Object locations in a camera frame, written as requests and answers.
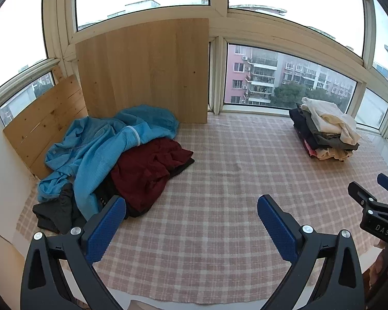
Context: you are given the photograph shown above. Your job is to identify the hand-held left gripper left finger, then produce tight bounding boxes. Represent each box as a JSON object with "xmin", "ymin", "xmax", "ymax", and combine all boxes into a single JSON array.
[{"xmin": 20, "ymin": 196, "xmax": 126, "ymax": 310}]

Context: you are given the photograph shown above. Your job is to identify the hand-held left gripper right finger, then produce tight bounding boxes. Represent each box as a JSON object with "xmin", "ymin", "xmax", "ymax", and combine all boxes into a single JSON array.
[{"xmin": 257, "ymin": 195, "xmax": 366, "ymax": 310}]

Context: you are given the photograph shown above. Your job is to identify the blue garment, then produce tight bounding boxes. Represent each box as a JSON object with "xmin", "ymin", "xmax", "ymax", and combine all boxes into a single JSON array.
[{"xmin": 37, "ymin": 104, "xmax": 180, "ymax": 222}]

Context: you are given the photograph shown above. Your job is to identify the person's right hand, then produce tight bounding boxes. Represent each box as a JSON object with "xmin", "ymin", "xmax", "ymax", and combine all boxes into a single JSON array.
[{"xmin": 372, "ymin": 242, "xmax": 388, "ymax": 278}]

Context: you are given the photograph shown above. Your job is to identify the beige folded garment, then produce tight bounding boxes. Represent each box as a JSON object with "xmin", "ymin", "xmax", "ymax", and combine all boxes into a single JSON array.
[{"xmin": 314, "ymin": 147, "xmax": 353, "ymax": 161}]

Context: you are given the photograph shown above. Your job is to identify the dark red garment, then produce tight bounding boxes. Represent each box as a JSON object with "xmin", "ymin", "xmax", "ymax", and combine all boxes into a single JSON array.
[{"xmin": 110, "ymin": 138, "xmax": 195, "ymax": 214}]

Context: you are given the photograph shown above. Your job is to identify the pink folded garment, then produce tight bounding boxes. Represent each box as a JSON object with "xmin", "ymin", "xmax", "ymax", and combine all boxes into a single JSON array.
[{"xmin": 304, "ymin": 139, "xmax": 319, "ymax": 158}]

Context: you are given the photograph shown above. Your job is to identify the pink checked blanket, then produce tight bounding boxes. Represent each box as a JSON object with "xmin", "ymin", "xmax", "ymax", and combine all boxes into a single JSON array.
[{"xmin": 16, "ymin": 113, "xmax": 388, "ymax": 306}]

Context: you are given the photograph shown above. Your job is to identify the olive folded garment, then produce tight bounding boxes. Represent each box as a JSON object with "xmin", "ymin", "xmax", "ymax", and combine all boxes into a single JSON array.
[{"xmin": 305, "ymin": 110, "xmax": 359, "ymax": 151}]

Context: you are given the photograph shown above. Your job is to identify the white folded garment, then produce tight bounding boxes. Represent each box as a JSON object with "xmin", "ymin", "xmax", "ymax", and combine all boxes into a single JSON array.
[{"xmin": 300, "ymin": 97, "xmax": 361, "ymax": 144}]

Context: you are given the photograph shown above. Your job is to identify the black garment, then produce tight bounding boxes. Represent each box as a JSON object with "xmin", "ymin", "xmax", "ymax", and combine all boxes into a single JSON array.
[{"xmin": 99, "ymin": 158, "xmax": 195, "ymax": 218}]

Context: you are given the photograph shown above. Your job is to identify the wooden plank panel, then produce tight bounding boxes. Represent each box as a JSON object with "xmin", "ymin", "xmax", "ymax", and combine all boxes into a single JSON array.
[{"xmin": 3, "ymin": 66, "xmax": 89, "ymax": 180}]

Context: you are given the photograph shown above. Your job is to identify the pink apartment building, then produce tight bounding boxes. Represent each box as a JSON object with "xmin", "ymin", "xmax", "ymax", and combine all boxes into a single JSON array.
[{"xmin": 225, "ymin": 43, "xmax": 357, "ymax": 110}]

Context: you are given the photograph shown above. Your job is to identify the large light wood board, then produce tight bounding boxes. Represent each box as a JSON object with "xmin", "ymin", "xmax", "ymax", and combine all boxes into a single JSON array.
[{"xmin": 75, "ymin": 18, "xmax": 211, "ymax": 126}]

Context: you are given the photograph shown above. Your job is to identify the cream window frame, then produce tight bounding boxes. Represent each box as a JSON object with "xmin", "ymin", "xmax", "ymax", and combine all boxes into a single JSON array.
[{"xmin": 0, "ymin": 0, "xmax": 388, "ymax": 156}]

